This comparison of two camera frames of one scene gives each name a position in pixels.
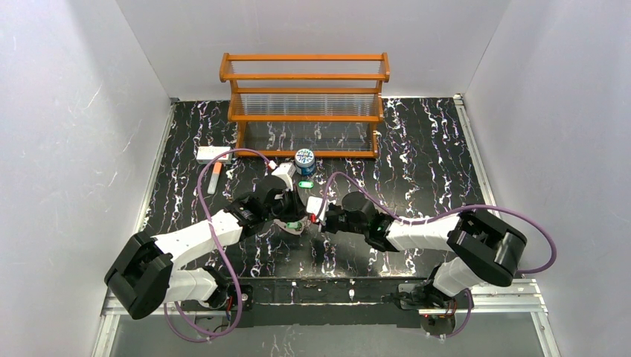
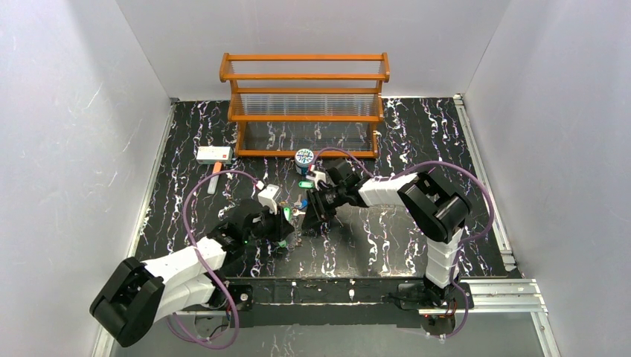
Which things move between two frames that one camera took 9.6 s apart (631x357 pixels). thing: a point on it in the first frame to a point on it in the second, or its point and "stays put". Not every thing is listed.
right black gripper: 327,217 to 315,204
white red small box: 205,155 stays put
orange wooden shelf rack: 313,105 stays put
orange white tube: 214,178 stays put
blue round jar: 304,162 stays put
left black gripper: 286,211 to 275,224
